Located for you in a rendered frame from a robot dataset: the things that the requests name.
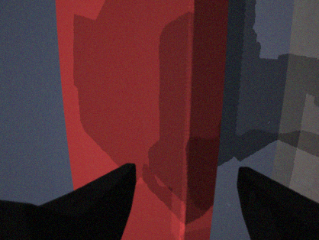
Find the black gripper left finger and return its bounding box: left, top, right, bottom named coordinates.
left=0, top=164, right=136, bottom=240

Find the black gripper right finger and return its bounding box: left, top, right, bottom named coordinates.
left=237, top=167, right=319, bottom=240

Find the dark blue box with orange top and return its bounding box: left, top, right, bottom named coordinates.
left=210, top=0, right=294, bottom=240

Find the red square panel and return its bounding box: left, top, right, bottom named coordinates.
left=55, top=0, right=229, bottom=240

